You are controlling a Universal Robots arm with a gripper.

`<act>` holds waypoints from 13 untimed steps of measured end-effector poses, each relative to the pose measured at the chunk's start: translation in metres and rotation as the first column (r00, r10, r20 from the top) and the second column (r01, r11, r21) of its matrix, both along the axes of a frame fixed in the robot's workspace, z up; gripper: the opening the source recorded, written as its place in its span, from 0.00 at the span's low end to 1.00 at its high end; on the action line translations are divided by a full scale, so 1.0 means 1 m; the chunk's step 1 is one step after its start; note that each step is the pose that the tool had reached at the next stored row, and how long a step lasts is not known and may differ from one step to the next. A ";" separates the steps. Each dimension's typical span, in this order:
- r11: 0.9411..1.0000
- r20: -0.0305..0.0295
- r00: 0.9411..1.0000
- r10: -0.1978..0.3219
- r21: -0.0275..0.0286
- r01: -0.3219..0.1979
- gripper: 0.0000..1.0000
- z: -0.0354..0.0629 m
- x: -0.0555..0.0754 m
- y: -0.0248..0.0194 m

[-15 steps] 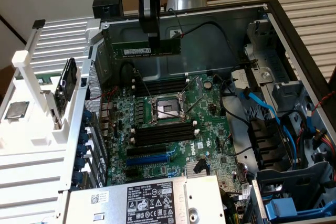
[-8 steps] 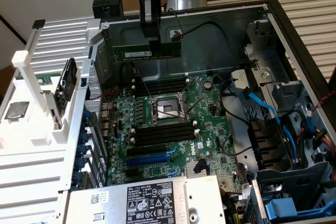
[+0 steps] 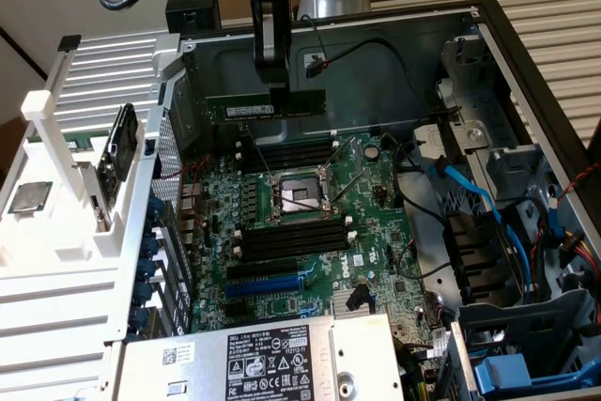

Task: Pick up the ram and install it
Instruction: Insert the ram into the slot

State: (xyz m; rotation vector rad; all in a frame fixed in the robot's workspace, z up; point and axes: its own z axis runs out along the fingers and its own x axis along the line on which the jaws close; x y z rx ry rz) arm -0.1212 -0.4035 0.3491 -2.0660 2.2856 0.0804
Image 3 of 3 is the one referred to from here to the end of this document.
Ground green RAM stick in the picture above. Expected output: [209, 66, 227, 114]
[205, 89, 328, 126]
[23, 131, 110, 152]

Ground small black box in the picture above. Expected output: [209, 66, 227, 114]
[165, 0, 223, 34]

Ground thin metal locking lever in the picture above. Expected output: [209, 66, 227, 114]
[239, 124, 278, 184]
[331, 166, 367, 205]

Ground open black PC case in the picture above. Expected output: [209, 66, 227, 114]
[105, 0, 601, 401]

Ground metal socket cover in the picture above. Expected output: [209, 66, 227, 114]
[328, 135, 366, 177]

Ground CPU socket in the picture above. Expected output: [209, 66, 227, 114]
[265, 163, 342, 226]

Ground black expansion card in rack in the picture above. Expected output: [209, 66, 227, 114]
[96, 101, 138, 181]

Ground green Dell motherboard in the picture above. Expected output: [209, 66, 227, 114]
[180, 131, 452, 360]

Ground long black expansion slot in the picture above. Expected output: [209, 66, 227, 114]
[226, 257, 300, 280]

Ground silver metal drive cage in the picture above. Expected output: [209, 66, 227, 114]
[434, 37, 555, 205]

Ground small black rack clip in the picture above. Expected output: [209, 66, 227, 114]
[56, 34, 82, 53]

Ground long blue expansion slot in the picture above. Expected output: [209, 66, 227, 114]
[223, 273, 304, 299]

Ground silver finned heatsink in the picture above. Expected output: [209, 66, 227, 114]
[331, 285, 377, 316]

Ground white parts rack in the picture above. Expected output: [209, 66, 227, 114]
[0, 34, 163, 280]

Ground black plastic fan shroud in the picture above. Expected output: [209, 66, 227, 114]
[443, 212, 522, 308]

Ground silver CPU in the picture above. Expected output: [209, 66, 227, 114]
[9, 180, 54, 214]

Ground silver power supply unit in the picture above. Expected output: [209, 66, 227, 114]
[112, 311, 405, 401]

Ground gray disk bay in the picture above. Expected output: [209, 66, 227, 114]
[443, 287, 601, 401]

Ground blue plastic disk caddy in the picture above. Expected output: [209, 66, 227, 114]
[472, 354, 601, 395]

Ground black wire with plug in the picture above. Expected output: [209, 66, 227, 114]
[300, 14, 464, 116]

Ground thin red wire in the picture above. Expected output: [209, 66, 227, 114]
[154, 159, 212, 181]

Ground light blue SATA wire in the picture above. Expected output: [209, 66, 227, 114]
[424, 156, 503, 224]

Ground graphics card with metal bracket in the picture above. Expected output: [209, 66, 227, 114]
[89, 163, 119, 233]

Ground blue round wire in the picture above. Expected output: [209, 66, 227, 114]
[501, 220, 534, 297]

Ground red black twisted wire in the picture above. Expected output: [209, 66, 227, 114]
[548, 161, 601, 208]

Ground yellow red power wires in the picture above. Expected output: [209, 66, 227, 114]
[561, 226, 601, 280]

